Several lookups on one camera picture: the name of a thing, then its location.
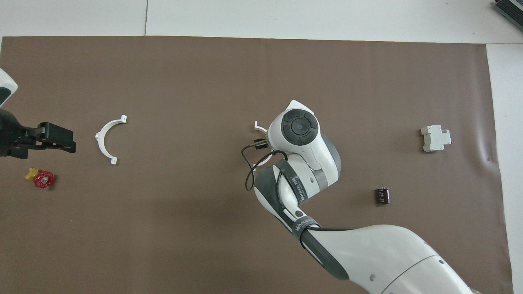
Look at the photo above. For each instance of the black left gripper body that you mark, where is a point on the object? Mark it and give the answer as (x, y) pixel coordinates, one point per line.
(10, 136)

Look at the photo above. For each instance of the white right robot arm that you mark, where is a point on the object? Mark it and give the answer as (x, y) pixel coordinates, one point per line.
(367, 253)

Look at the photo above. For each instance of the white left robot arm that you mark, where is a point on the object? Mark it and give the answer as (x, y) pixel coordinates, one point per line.
(5, 87)

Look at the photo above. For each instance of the red handwheel brass valve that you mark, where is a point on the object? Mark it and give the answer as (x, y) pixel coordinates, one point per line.
(43, 179)

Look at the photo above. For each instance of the brown table mat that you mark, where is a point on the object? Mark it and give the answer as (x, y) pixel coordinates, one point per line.
(163, 204)

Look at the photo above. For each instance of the black cylindrical capacitor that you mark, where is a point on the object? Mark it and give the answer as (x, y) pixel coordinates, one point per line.
(383, 195)

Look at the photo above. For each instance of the white circuit breaker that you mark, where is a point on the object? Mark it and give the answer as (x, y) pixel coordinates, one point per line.
(435, 139)

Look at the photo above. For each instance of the grey ribbed device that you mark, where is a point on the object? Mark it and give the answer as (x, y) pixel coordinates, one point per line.
(510, 8)

